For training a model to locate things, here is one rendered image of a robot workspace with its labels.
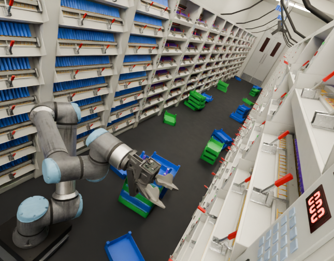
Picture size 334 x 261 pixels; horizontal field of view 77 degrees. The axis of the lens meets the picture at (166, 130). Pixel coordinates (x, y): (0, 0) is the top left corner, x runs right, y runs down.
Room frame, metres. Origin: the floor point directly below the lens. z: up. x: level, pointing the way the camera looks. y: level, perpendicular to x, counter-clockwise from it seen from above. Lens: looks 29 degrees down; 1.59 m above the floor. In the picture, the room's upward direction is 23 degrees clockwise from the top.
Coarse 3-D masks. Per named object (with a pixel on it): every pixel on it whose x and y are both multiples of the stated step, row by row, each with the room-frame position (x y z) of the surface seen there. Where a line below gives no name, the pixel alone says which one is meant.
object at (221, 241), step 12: (240, 168) 0.77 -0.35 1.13; (252, 168) 0.74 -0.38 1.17; (240, 180) 0.68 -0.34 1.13; (228, 192) 0.59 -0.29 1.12; (240, 192) 0.60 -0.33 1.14; (228, 204) 0.53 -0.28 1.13; (240, 204) 0.53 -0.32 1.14; (228, 216) 0.47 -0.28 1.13; (240, 216) 0.47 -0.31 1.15; (216, 228) 0.42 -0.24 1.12; (228, 228) 0.43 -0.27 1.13; (216, 240) 0.37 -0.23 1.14; (228, 240) 0.39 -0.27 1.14; (204, 252) 0.34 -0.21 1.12; (216, 252) 0.34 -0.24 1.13; (228, 252) 0.35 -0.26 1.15
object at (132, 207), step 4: (120, 196) 1.28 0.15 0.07; (120, 200) 1.27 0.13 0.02; (124, 200) 1.27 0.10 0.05; (124, 204) 1.26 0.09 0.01; (128, 204) 1.26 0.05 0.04; (132, 208) 1.25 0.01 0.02; (136, 208) 1.24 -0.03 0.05; (136, 212) 1.24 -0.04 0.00; (140, 212) 1.23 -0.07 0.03; (144, 212) 1.23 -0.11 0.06; (144, 216) 1.22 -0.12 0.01
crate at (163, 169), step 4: (144, 152) 1.46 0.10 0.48; (140, 156) 1.45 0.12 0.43; (148, 156) 1.46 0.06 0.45; (160, 168) 1.43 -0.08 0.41; (164, 168) 1.43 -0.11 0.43; (172, 168) 1.41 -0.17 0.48; (160, 172) 1.38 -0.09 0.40; (164, 172) 1.41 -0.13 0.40; (168, 172) 1.40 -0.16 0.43; (156, 184) 1.23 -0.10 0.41
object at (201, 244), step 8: (224, 192) 0.76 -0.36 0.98; (216, 200) 0.74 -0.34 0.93; (224, 200) 0.75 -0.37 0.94; (216, 208) 0.69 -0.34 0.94; (208, 216) 0.63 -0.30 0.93; (208, 224) 0.59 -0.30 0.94; (208, 232) 0.55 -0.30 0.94; (200, 240) 0.51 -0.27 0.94; (208, 240) 0.52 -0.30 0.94; (200, 248) 0.48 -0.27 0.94; (192, 256) 0.44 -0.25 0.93; (200, 256) 0.45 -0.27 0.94
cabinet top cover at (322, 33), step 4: (328, 24) 1.09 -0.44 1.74; (332, 24) 0.95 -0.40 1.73; (320, 28) 1.35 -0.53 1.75; (324, 28) 1.14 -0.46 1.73; (328, 28) 1.00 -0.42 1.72; (332, 28) 0.96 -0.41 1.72; (316, 32) 1.42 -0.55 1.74; (320, 32) 1.21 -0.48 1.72; (324, 32) 1.14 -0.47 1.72; (328, 32) 1.09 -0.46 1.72; (312, 36) 1.52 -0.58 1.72; (316, 36) 1.41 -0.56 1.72; (320, 36) 1.34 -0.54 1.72; (324, 36) 1.27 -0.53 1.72
